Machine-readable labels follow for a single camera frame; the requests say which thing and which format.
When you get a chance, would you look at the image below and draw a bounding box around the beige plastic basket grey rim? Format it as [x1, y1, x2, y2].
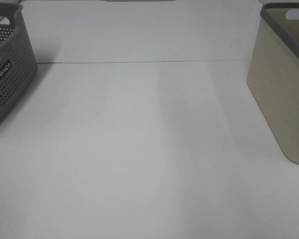
[247, 2, 299, 164]

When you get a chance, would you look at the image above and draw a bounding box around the grey perforated plastic basket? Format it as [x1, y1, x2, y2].
[0, 2, 37, 124]

